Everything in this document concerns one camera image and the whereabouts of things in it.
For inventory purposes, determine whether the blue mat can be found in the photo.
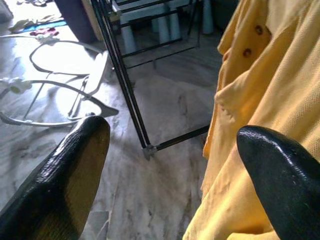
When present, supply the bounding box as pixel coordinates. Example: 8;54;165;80
34;20;68;28

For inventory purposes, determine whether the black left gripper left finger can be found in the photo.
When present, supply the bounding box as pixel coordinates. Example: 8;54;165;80
0;115;111;240

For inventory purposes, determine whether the yellow polo shirt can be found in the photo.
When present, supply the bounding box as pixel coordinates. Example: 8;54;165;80
182;0;320;240

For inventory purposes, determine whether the dark purple bin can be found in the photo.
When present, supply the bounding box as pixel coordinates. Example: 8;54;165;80
53;0;97;44

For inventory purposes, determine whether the small light blue plastic table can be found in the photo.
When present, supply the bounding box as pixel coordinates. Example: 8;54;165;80
111;0;215;55

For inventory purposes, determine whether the black metal drying rack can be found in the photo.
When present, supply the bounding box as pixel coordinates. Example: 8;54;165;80
90;0;211;161

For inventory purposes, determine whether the pink red cloth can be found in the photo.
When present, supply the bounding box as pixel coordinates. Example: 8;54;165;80
29;27;60;37

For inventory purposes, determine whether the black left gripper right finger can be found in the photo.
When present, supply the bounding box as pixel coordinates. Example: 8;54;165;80
236;124;320;240

